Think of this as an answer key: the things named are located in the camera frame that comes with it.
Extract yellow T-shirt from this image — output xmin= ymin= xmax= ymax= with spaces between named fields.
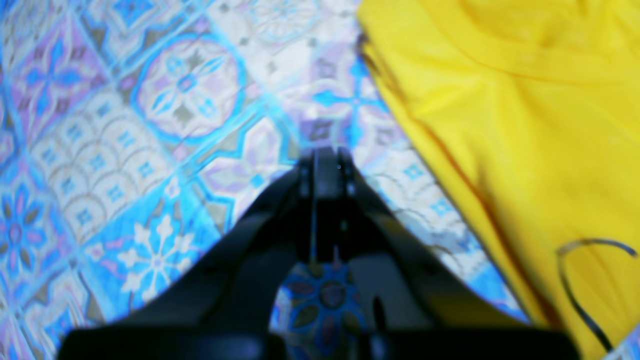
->
xmin=358 ymin=0 xmax=640 ymax=360

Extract patterned tile tablecloth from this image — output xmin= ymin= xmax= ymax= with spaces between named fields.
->
xmin=0 ymin=0 xmax=640 ymax=360

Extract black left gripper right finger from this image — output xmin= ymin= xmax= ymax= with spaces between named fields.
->
xmin=315 ymin=147 xmax=579 ymax=360

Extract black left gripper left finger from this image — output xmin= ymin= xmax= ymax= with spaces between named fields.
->
xmin=58 ymin=149 xmax=318 ymax=360

